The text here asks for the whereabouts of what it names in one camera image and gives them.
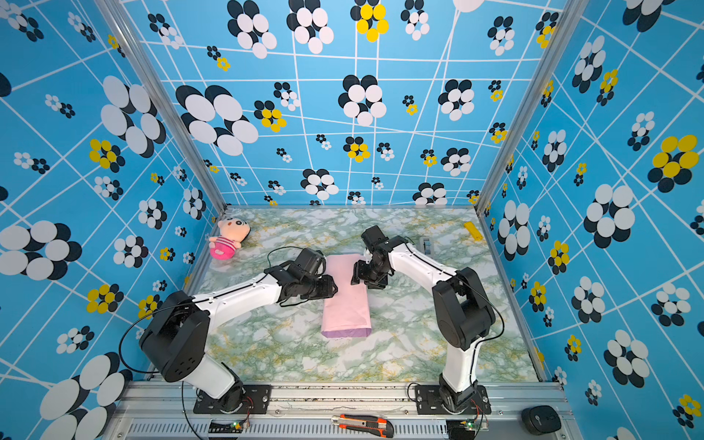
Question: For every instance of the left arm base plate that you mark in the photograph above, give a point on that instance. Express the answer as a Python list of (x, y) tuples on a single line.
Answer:
[(241, 399)]

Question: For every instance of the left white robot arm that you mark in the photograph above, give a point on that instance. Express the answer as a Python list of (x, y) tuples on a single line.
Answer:
[(176, 338)]

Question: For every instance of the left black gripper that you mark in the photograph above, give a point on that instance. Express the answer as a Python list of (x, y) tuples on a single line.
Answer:
[(330, 288)]

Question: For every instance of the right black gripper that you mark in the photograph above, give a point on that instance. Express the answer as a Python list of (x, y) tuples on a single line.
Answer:
[(358, 274)]

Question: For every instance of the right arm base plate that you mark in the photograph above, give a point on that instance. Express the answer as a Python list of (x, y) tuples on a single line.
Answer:
[(441, 400)]

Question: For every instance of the yellow tape piece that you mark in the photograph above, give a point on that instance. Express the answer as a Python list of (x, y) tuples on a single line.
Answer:
[(474, 232)]

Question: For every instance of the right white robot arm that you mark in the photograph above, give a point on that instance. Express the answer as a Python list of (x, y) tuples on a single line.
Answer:
[(464, 312)]

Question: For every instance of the black computer mouse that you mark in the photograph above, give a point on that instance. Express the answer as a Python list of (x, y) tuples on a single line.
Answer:
[(541, 420)]

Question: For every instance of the red black utility knife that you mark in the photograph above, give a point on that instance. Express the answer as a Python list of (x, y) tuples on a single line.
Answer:
[(368, 424)]

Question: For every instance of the pink plush doll toy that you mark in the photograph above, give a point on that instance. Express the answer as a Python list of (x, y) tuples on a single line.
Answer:
[(232, 233)]

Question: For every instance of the purple wrapping paper sheet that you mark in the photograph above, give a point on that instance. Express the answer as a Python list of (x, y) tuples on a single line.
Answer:
[(347, 313)]

